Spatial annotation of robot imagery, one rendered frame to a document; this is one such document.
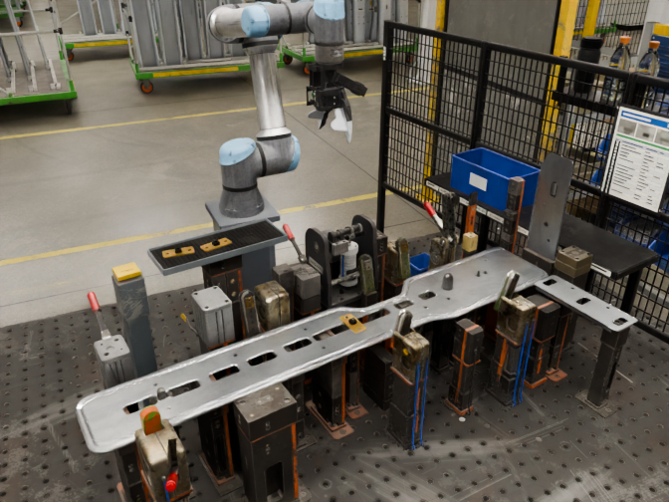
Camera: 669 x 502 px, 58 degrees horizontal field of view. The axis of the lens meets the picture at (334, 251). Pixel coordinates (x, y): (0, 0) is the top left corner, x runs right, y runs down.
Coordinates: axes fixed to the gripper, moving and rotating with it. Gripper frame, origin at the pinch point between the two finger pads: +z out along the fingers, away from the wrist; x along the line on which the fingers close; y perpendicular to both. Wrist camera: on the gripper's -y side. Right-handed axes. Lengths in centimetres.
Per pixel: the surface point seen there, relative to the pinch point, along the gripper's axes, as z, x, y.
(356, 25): 81, -639, -446
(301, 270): 36.3, 3.7, 14.4
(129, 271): 28, -7, 59
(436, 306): 44, 30, -14
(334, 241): 27.9, 7.3, 5.4
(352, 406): 73, 25, 11
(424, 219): 142, -171, -188
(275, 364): 44, 28, 36
